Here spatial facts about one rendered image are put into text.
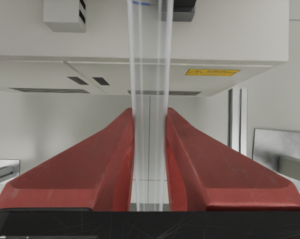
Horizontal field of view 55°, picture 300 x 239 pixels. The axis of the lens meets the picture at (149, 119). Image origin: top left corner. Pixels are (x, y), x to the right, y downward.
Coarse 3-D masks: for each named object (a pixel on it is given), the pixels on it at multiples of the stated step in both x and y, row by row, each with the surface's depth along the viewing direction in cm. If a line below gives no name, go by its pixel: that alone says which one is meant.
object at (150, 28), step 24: (144, 0) 8; (168, 0) 8; (144, 24) 9; (168, 24) 9; (144, 48) 9; (168, 48) 9; (144, 72) 10; (168, 72) 10; (144, 96) 11; (168, 96) 11; (144, 120) 11; (144, 144) 12; (144, 168) 13; (144, 192) 14
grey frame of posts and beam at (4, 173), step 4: (0, 168) 100; (4, 168) 100; (8, 168) 101; (12, 168) 103; (0, 172) 95; (4, 172) 98; (8, 172) 100; (12, 172) 104; (0, 176) 97; (4, 176) 98; (8, 176) 100; (12, 176) 104; (0, 180) 95; (4, 180) 98
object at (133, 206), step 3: (132, 204) 21; (135, 204) 21; (165, 204) 21; (168, 204) 21; (132, 207) 21; (135, 207) 21; (165, 207) 21; (168, 207) 21; (132, 210) 21; (135, 210) 21; (165, 210) 21; (168, 210) 21
